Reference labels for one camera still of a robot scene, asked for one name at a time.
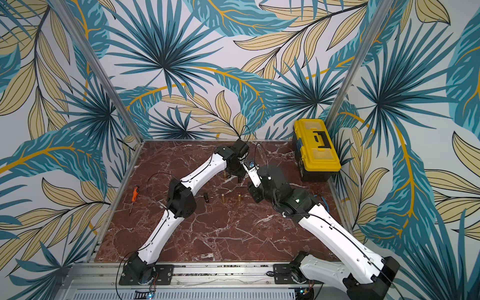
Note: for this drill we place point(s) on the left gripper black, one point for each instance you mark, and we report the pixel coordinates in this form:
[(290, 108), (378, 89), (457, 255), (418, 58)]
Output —
[(241, 174)]

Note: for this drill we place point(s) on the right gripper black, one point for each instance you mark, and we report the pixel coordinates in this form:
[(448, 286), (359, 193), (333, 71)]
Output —
[(255, 191)]

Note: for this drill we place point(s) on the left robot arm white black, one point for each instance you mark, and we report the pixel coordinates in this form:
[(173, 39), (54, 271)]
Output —
[(181, 202)]

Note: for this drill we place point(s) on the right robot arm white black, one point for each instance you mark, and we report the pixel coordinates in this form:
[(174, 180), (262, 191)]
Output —
[(300, 206)]

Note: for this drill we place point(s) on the yellow black toolbox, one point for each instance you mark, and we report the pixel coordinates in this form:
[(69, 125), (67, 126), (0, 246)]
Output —
[(315, 154)]

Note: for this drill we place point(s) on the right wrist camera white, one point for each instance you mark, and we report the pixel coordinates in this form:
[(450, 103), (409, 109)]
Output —
[(252, 171)]

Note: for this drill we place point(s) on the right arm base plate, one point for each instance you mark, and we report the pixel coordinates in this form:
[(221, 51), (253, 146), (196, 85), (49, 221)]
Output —
[(287, 274)]

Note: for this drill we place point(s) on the orange handled screwdriver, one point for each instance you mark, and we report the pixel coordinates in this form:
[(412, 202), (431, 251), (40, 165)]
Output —
[(135, 194)]

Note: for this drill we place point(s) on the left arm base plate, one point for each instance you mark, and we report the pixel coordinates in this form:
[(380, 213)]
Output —
[(159, 274)]

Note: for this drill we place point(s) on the aluminium frame rail front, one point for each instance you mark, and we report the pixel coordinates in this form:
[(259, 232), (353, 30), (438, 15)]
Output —
[(104, 276)]

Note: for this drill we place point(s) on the aluminium corner post right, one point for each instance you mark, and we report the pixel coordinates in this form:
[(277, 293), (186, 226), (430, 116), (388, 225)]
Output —
[(373, 28)]

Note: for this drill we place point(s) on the aluminium corner post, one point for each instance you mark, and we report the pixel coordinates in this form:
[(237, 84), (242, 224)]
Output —
[(74, 28), (373, 28)]

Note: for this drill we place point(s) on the aluminium corner post left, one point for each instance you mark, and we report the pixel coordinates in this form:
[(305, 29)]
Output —
[(74, 28)]

